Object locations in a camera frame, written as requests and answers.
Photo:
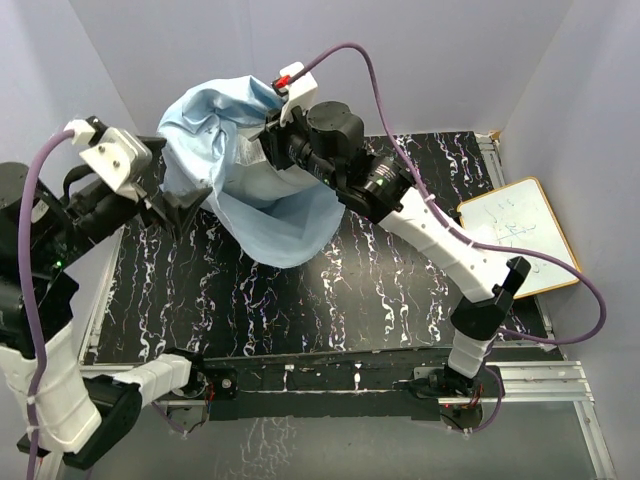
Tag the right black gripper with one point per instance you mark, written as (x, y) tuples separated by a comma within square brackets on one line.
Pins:
[(274, 136)]

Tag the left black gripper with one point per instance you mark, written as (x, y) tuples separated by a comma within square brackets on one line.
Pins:
[(177, 216)]

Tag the light blue pillowcase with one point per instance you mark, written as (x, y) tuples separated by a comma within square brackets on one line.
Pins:
[(280, 218)]

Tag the white pillow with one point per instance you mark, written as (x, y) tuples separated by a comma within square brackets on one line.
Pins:
[(252, 180)]

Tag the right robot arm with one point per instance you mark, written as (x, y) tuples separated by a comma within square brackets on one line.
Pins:
[(327, 142)]

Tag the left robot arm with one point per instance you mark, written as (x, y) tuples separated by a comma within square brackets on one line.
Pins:
[(67, 413)]

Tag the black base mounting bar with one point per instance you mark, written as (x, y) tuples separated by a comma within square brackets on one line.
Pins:
[(388, 384)]

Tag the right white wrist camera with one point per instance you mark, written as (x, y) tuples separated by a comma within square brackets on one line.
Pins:
[(296, 93)]

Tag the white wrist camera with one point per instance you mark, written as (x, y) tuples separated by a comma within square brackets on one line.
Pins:
[(296, 93), (116, 156)]

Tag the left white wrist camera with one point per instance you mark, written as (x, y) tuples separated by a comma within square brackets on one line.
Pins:
[(116, 156)]

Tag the small whiteboard wooden frame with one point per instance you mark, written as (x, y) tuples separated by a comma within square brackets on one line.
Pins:
[(517, 215)]

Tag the aluminium frame rail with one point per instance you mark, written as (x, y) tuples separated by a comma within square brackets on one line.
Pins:
[(528, 381)]

